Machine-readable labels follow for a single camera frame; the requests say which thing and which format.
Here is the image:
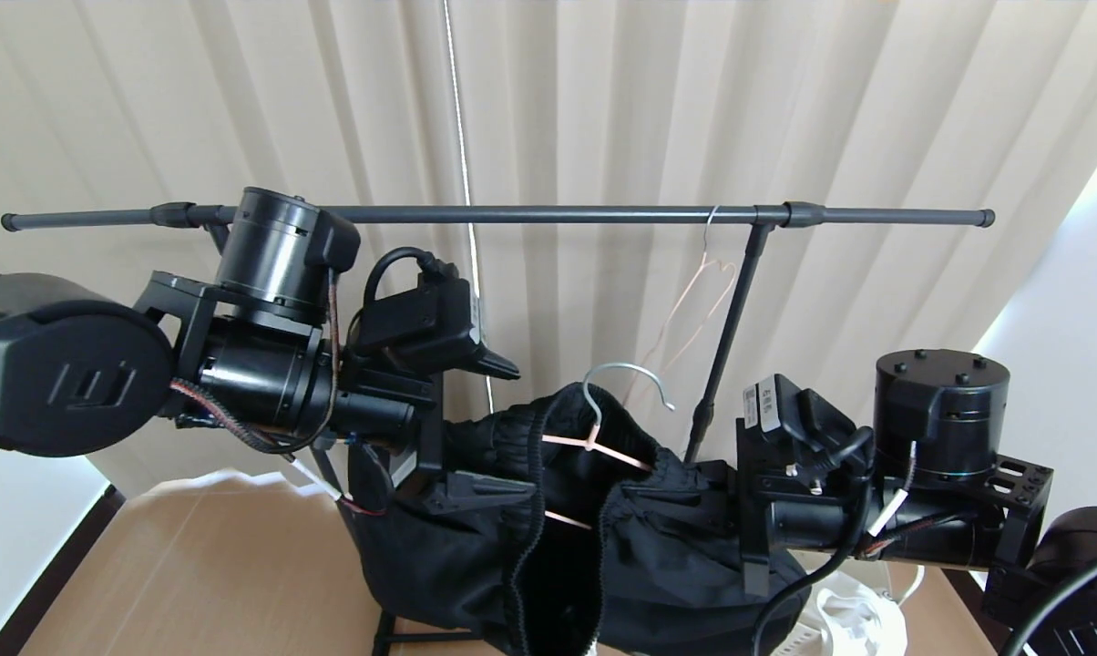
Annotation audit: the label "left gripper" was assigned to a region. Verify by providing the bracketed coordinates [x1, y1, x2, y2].
[334, 372, 449, 497]

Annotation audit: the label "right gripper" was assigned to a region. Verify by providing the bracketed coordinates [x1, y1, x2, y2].
[735, 419, 864, 598]

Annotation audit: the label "black shorts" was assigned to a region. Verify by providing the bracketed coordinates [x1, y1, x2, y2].
[339, 383, 809, 656]

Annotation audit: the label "pink clothes hanger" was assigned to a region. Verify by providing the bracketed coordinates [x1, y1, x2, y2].
[541, 363, 677, 531]
[621, 205, 739, 411]

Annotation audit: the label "white laundry basket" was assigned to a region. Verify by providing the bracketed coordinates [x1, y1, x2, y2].
[772, 563, 926, 656]

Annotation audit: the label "black clothes rack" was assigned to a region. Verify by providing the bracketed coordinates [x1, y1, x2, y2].
[2, 200, 998, 656]

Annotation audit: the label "white garment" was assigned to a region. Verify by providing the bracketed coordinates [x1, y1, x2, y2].
[790, 569, 909, 656]

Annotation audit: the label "beige curtain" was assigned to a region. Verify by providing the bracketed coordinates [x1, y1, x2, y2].
[0, 0, 1097, 497]

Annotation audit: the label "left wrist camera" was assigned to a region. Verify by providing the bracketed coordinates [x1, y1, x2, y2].
[343, 273, 522, 384]

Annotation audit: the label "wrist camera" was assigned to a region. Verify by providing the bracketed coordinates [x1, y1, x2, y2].
[743, 374, 876, 500]
[343, 273, 522, 384]

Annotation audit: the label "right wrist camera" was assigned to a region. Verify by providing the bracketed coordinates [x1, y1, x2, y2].
[743, 374, 876, 500]

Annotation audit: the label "black cable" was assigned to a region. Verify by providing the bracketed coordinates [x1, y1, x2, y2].
[751, 428, 1097, 656]
[363, 246, 447, 315]

